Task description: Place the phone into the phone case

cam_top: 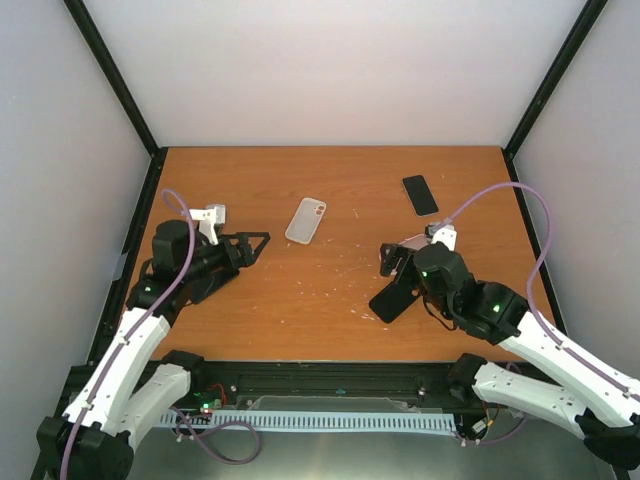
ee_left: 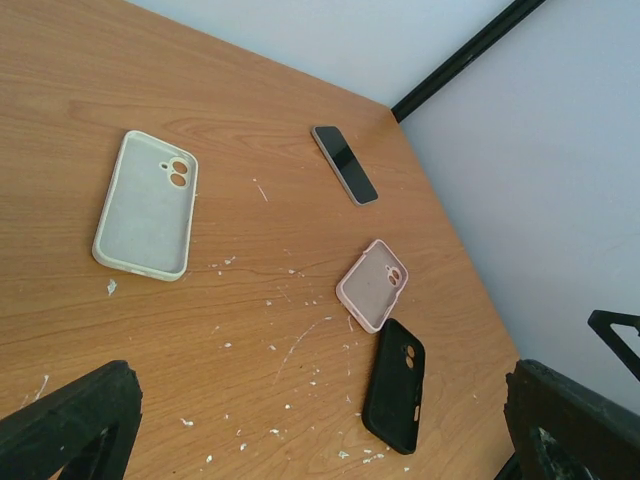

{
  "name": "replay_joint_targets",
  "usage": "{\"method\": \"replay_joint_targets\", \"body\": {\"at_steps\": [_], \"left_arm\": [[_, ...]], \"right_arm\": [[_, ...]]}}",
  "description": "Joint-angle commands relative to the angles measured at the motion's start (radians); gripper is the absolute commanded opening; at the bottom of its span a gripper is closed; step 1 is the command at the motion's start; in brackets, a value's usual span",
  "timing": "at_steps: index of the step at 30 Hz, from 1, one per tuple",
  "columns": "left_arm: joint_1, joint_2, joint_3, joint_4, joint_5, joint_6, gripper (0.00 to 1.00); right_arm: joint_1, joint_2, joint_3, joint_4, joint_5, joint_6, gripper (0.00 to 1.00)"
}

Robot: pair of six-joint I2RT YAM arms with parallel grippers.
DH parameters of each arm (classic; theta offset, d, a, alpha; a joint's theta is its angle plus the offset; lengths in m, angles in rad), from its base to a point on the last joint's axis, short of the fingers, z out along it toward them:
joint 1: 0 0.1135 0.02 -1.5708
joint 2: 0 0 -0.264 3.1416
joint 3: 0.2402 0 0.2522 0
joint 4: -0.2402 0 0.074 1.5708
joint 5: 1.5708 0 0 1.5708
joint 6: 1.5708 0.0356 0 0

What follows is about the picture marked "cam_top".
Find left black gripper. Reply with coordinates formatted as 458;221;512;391
180;231;270;282

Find black phone case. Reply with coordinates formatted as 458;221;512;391
368;274;420;324

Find clear white phone case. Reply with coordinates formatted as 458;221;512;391
284;197;327;245

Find black phone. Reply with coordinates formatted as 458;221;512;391
190;269;240;305
402;175;439;217

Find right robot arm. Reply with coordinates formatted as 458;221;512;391
370;241;639;470

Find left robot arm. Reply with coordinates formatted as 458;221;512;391
36;218;270;479

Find clear pink phone case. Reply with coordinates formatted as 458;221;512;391
400;233;431;251

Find left controller board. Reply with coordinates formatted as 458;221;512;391
193;383;227;415

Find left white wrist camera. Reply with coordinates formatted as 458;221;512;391
190;204;226;245

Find black aluminium frame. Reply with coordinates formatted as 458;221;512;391
29;0;640;480

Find light blue cable duct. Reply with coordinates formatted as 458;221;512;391
157;409;457;432

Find right connector wires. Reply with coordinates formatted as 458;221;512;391
469;402;501;436

